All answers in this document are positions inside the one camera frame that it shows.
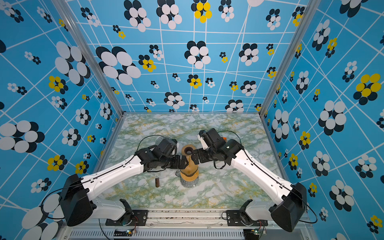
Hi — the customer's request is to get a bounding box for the left aluminium corner post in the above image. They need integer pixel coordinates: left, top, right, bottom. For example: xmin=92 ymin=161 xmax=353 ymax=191
xmin=52 ymin=1 xmax=124 ymax=118

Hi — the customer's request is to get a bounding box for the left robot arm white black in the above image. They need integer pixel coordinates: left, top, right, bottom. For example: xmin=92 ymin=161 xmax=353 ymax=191
xmin=59 ymin=139 xmax=189 ymax=227

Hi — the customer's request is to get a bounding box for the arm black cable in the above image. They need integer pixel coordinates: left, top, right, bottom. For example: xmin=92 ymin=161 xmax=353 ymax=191
xmin=40 ymin=134 xmax=169 ymax=220
xmin=212 ymin=130 xmax=318 ymax=224

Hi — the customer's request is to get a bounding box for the aluminium corner post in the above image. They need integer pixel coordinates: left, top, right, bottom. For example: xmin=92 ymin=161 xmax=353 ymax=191
xmin=260 ymin=0 xmax=321 ymax=117
xmin=52 ymin=1 xmax=124 ymax=118

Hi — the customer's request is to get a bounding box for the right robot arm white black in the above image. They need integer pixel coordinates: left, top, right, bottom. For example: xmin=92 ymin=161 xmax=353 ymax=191
xmin=192 ymin=137 xmax=307 ymax=232

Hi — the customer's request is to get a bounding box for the aluminium front rail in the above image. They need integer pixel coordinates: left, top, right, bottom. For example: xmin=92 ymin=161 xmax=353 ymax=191
xmin=57 ymin=209 xmax=318 ymax=240

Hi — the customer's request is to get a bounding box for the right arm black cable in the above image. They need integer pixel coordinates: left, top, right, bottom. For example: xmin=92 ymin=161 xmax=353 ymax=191
xmin=212 ymin=130 xmax=318 ymax=224

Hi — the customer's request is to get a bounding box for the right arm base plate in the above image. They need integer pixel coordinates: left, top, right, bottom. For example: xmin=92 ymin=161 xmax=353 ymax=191
xmin=225 ymin=210 xmax=269 ymax=228

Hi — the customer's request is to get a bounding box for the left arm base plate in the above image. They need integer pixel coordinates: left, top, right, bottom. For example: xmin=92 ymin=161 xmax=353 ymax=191
xmin=105 ymin=210 xmax=149 ymax=227

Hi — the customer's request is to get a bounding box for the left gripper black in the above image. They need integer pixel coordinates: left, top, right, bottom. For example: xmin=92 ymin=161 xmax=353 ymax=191
xmin=160 ymin=154 xmax=191 ymax=169

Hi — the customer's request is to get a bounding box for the right aluminium corner post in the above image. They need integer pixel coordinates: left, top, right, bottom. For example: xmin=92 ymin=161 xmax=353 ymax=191
xmin=260 ymin=0 xmax=321 ymax=117

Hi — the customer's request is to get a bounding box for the ribbed glass carafe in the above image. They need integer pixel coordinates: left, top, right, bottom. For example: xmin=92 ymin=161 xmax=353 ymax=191
xmin=176 ymin=170 xmax=199 ymax=188

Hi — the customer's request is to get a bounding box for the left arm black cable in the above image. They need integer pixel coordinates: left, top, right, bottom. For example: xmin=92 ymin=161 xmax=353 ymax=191
xmin=40 ymin=134 xmax=169 ymax=220

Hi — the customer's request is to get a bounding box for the left circuit board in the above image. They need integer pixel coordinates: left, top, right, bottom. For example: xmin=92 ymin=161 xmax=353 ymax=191
xmin=113 ymin=229 xmax=136 ymax=238

